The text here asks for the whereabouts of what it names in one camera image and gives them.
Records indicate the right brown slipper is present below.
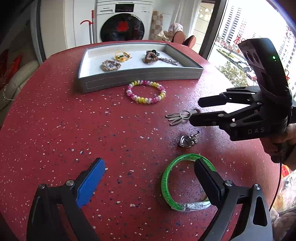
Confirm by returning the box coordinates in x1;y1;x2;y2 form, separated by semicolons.
182;35;196;49

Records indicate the white washing machine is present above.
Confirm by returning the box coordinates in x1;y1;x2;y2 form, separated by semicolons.
95;0;153;43

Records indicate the silver rhinestone hair clip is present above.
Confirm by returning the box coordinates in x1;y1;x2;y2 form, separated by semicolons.
158;57;178;66

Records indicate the grey jewelry tray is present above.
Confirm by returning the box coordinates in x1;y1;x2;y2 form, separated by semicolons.
75;41;203;93

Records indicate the black cable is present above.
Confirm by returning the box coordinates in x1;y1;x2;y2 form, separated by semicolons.
268;162;283;212

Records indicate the black hair claw clip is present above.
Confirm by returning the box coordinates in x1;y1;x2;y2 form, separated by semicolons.
147;50;160;56

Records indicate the brown slipper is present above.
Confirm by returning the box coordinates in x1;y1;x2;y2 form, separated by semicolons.
171;31;186;44
182;35;196;49

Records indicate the pink cloth on rack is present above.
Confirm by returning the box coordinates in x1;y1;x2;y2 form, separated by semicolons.
156;23;183;42

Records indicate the right hand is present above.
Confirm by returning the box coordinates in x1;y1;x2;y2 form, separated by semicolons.
261;123;296;164

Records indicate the left brown slipper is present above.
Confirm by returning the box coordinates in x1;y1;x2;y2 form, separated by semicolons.
171;31;186;44

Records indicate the beige braided bracelet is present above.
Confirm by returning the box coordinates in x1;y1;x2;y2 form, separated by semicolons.
100;59;122;73

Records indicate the silver heart pendant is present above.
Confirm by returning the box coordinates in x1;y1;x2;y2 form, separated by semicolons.
179;131;200;149

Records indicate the cream sofa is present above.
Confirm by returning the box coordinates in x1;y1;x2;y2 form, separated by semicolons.
1;60;39;110

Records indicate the pink yellow spiral hair tie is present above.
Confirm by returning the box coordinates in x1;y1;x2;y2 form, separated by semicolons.
125;80;167;105

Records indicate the green bangle bracelet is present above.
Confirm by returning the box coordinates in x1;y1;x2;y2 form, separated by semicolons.
160;153;218;212

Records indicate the yellow sunflower hair tie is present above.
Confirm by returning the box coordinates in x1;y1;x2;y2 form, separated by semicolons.
114;51;132;63

